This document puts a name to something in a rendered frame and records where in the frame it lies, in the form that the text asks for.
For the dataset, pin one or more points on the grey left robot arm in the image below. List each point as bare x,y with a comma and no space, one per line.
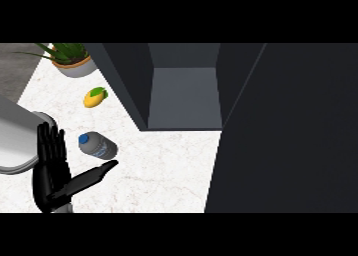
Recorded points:
64,209

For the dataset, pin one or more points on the dark grey open cabinet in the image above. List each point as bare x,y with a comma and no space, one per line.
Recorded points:
182,93

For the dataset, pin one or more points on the pale grey rounded appliance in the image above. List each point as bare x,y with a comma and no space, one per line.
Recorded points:
12,136

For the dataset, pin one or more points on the green plant in white pot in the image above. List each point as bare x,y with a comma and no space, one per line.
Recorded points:
71,59

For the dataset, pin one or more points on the yellow mango with green leaf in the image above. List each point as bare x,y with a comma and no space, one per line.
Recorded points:
93,98

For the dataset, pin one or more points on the blue-capped water bottle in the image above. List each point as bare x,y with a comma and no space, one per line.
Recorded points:
98,147

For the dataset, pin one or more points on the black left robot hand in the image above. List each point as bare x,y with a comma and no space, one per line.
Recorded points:
49,173

